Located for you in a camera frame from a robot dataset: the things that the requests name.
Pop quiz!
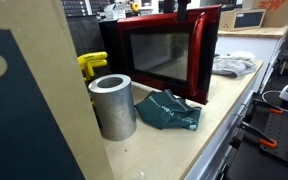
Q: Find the red microwave door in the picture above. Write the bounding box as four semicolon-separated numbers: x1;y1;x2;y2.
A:
117;4;223;105

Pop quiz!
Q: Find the yellow background tool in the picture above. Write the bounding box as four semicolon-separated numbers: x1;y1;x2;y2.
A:
130;2;141;13

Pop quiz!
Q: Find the cardboard box dark label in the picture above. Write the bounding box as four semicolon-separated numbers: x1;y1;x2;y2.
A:
218;8;267;32

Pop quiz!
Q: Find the dark small-parts drawer cabinet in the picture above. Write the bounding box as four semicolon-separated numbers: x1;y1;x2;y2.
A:
60;0;89;18
89;0;116;14

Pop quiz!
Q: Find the white cabinet wooden top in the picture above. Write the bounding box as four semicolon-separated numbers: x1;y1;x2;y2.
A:
215;25;288;94

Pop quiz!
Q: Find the grey towel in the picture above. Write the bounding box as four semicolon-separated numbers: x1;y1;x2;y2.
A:
211;50;258;79

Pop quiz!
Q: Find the black back panel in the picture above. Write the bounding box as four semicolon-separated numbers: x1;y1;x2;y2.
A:
66;14;108;58

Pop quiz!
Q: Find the cardboard box red print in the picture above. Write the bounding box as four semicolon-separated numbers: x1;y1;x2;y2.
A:
241;0;288;29

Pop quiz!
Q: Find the yellow plastic clamp tool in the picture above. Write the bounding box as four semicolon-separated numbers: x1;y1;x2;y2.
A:
76;51;109;83

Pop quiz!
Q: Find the dark green cloth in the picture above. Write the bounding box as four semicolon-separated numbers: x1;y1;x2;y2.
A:
134;88;203;132

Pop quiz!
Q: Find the aluminium hollow cylinder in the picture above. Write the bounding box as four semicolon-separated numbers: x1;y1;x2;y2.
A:
87;73;138;142

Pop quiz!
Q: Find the black clamp orange tip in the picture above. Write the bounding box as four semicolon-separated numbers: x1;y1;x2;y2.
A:
239;121;279;150
253;99;285;116

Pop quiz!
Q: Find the black perforated board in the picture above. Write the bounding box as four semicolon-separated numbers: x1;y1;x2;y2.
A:
259;111;288;169

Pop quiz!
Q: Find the large cardboard box blue print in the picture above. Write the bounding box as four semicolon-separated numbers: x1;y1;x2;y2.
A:
0;0;115;180

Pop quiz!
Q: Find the white cable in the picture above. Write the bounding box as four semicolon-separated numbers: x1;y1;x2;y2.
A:
261;89;287;108

